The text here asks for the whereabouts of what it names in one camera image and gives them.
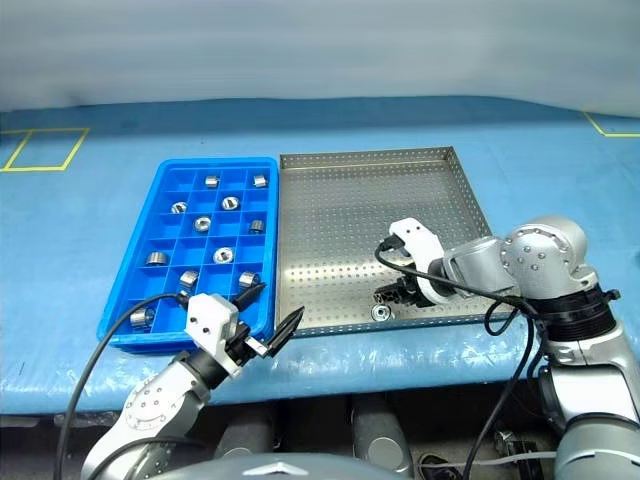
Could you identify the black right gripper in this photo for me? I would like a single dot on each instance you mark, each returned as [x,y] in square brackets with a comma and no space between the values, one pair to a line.
[412,292]

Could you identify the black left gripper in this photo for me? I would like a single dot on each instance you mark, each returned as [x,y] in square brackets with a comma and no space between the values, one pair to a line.
[240,346]

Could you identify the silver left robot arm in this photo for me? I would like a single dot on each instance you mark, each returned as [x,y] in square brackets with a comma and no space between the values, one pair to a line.
[150,405]

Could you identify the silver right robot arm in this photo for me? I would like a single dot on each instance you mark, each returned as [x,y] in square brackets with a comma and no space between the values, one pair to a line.
[540,255]

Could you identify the blue compartment tray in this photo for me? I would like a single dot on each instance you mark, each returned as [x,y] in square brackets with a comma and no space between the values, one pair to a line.
[250,252]

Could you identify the perforated stainless steel tray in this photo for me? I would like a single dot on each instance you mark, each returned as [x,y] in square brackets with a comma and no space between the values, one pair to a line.
[340,225]

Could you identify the dark grey rounded cylinder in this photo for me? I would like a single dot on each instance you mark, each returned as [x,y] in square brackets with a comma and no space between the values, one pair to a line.
[245,435]
[377,430]

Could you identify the silver robot torso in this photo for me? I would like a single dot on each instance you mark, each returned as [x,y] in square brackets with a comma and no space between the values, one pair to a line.
[280,471]

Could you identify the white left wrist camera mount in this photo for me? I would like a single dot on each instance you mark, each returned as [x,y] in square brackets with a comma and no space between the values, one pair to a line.
[207,312]

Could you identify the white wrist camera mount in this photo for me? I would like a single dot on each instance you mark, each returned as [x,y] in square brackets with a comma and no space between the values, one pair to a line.
[420,240]
[207,312]

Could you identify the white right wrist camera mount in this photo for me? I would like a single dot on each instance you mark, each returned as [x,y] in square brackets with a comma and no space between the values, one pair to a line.
[420,240]

